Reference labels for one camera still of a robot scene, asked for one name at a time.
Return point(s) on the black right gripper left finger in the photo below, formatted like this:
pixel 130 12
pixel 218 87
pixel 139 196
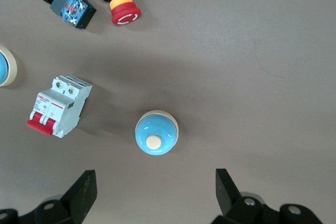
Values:
pixel 78 195

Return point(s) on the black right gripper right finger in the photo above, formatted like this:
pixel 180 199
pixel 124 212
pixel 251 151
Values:
pixel 228 197

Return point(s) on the blue dome desk bell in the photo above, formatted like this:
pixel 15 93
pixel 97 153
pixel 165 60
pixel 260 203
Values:
pixel 4 66
pixel 155 129

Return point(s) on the white red circuit breaker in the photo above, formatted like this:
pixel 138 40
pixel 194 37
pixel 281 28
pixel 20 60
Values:
pixel 60 103

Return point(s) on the red pushbutton with blue block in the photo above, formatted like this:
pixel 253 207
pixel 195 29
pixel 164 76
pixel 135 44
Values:
pixel 71 9

